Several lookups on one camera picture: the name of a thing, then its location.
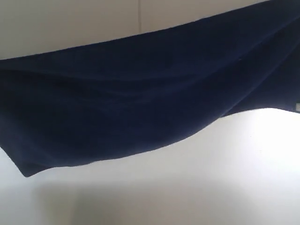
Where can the white towel label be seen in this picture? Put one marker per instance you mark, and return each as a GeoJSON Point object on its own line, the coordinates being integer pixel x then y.
{"type": "Point", "coordinates": [297, 107]}

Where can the blue microfibre towel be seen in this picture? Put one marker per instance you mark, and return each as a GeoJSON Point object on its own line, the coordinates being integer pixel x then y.
{"type": "Point", "coordinates": [136, 94]}

